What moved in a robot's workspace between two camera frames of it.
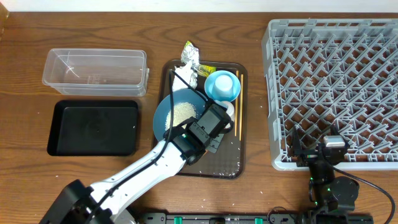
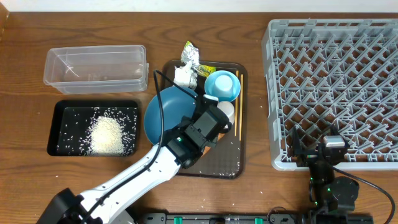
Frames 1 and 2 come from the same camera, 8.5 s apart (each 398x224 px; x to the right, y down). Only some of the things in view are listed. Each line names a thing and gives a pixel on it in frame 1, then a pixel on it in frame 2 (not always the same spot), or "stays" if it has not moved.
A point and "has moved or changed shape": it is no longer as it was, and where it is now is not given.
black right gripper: x=308 y=156 stays
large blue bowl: x=163 y=106 has moved or changed shape
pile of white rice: x=181 y=111 to x=106 y=138
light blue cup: x=222 y=87 stays
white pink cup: x=231 y=110 stays
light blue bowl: x=222 y=86 stays
